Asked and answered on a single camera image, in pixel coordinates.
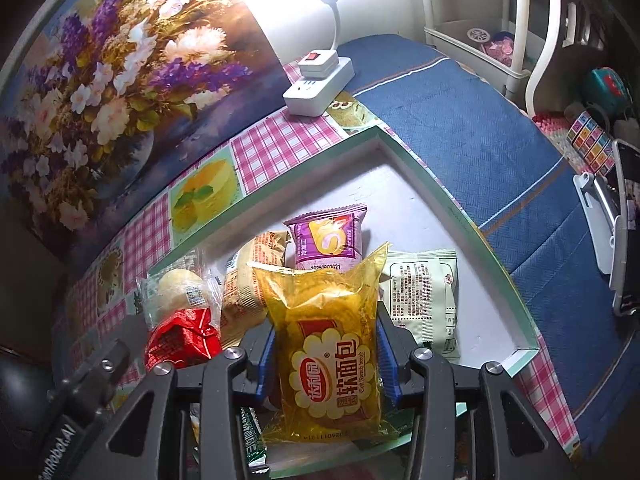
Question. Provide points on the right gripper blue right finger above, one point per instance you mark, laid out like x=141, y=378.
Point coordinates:
x=395, y=347

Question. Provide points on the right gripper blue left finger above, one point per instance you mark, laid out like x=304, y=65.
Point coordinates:
x=259, y=344

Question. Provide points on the orange barcode bread packet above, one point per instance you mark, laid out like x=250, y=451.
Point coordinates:
x=242, y=305

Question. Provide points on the pale green snack packet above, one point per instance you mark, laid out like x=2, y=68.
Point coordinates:
x=419, y=291

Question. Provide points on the red foil candy packet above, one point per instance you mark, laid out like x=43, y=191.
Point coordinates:
x=184, y=339

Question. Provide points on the yellow soft bread packet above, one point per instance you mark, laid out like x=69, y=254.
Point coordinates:
x=326, y=351

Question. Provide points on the round bun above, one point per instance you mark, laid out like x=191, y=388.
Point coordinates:
x=185, y=284

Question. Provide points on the purple snack packet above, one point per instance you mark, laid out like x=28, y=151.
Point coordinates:
x=328, y=238

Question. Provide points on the pink checkered tablecloth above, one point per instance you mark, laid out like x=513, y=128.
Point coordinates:
x=266, y=179

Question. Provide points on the white tray with green rim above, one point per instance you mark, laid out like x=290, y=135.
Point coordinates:
x=506, y=435

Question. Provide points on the blue plaid bedcover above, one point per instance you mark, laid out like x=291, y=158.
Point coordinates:
x=520, y=193

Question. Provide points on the phone on white stand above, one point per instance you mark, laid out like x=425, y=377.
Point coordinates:
x=611, y=208

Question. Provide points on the white power strip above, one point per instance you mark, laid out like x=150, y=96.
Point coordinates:
x=324, y=75

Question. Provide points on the colourful cube box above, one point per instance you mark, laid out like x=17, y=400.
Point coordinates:
x=592, y=143

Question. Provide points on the floral painting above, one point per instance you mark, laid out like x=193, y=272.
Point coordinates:
x=105, y=102

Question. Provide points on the white shelf unit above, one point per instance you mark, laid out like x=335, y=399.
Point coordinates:
x=530, y=55

